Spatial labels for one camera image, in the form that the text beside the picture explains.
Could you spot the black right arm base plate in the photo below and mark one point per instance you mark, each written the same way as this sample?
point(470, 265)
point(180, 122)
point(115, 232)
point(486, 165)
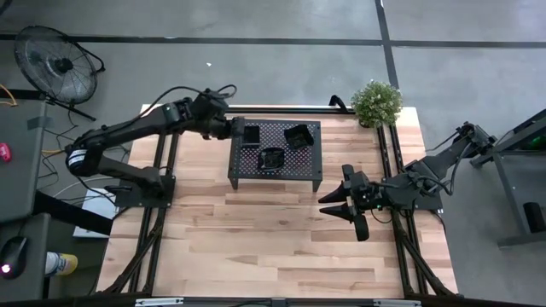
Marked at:
point(426, 204)

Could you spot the silver metal bracket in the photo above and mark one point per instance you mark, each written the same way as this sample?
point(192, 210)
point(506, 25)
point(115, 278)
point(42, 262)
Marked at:
point(158, 302)
point(396, 303)

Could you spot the green potted plant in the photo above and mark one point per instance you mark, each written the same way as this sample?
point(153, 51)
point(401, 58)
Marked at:
point(376, 104)

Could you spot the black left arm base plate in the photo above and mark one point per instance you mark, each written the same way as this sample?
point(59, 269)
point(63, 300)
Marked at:
point(128, 197)

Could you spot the black desk foot bar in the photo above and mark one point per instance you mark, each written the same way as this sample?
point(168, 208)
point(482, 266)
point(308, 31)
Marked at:
point(72, 213)

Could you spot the white yellow spray can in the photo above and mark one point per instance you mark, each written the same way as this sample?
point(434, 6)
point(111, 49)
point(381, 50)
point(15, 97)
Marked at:
point(61, 263)

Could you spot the white flat box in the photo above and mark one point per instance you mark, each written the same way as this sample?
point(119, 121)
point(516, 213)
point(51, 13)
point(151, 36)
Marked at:
point(96, 209)

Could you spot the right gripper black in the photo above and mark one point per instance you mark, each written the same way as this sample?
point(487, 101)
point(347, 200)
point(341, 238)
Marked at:
point(362, 192)

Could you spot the black rounded mini plate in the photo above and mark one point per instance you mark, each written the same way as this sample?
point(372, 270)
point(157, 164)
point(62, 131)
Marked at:
point(271, 158)

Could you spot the grey metal stand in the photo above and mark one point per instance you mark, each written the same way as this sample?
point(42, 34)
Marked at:
point(512, 179)

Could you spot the black cylinder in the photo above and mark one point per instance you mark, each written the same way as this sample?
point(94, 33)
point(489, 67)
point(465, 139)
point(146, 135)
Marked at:
point(534, 217)

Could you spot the black floor fan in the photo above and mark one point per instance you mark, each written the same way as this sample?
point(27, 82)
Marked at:
point(55, 64)

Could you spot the black wavy square plate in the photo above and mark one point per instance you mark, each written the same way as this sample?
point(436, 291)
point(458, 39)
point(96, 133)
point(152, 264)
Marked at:
point(298, 136)

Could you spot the black perforated metal riser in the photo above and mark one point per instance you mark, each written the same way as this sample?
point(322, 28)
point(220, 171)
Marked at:
point(298, 166)

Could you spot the black computer mouse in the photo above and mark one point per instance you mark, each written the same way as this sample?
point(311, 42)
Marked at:
point(13, 256)

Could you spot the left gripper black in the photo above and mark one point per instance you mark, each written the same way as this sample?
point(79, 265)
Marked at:
point(236, 128)

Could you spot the pink small object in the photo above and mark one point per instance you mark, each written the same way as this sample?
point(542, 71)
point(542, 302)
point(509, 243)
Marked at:
point(4, 152)

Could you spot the grey tape strip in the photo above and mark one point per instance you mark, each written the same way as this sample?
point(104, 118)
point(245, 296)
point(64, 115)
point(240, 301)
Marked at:
point(38, 123)

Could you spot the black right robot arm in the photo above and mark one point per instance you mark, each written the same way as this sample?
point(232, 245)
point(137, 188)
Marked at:
point(443, 158)

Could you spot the grey side desk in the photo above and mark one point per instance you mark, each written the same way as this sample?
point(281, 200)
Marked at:
point(21, 170)

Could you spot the black device green light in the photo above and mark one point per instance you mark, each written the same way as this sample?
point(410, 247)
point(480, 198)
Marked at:
point(535, 140)

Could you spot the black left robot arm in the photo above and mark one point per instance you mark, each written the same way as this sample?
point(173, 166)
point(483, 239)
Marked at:
point(128, 128)

